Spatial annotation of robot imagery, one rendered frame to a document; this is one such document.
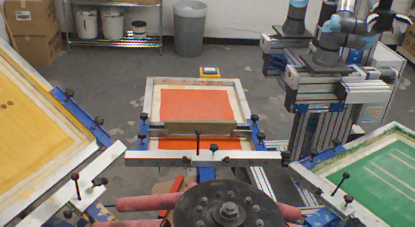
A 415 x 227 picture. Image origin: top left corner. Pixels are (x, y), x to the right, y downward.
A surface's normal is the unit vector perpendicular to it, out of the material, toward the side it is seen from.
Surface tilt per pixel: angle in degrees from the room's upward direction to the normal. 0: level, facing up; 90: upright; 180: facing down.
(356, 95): 90
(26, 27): 90
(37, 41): 88
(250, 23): 90
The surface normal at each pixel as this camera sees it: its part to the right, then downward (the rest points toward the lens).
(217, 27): 0.08, 0.52
